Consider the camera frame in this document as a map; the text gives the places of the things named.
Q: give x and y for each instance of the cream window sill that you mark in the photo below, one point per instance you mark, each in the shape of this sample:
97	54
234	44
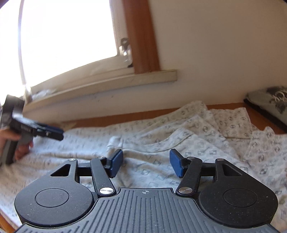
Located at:
101	91

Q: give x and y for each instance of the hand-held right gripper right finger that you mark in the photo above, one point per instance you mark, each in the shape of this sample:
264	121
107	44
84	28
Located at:
177	162

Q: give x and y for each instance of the person's left hand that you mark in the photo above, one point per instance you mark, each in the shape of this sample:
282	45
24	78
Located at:
24	147

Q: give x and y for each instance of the grey printed sweatshirt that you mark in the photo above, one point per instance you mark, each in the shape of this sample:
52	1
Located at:
269	100

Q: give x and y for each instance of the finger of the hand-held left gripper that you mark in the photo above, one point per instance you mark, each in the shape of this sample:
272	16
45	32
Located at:
51	132

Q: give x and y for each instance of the wooden window frame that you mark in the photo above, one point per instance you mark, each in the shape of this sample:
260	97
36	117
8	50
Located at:
141	38

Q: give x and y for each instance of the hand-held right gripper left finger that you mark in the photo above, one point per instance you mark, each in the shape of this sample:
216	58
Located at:
117	160

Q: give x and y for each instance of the white patterned shirt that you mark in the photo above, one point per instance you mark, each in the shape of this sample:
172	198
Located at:
157	134

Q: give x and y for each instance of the black folded garment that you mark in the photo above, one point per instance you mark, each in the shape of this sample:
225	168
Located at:
264	114

